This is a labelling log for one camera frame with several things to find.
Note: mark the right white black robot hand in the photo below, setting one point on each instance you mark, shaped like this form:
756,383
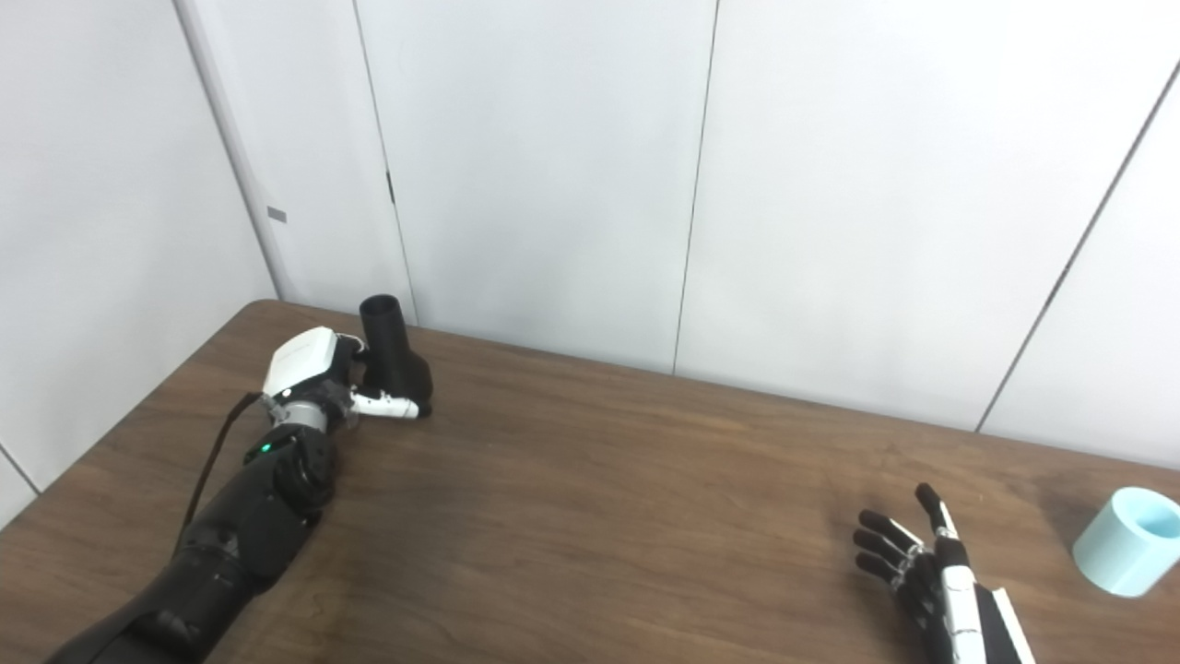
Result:
963,599

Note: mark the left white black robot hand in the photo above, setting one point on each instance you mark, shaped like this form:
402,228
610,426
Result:
300,364

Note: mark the black flared nozzle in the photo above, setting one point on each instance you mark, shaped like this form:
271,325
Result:
396,360

